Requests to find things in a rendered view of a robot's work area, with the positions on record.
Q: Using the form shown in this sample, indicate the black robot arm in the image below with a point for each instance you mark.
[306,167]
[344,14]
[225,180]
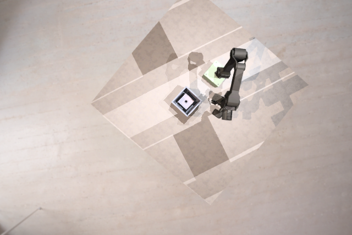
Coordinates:
[232,100]

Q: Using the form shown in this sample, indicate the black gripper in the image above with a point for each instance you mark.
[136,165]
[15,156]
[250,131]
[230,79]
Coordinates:
[218,113]

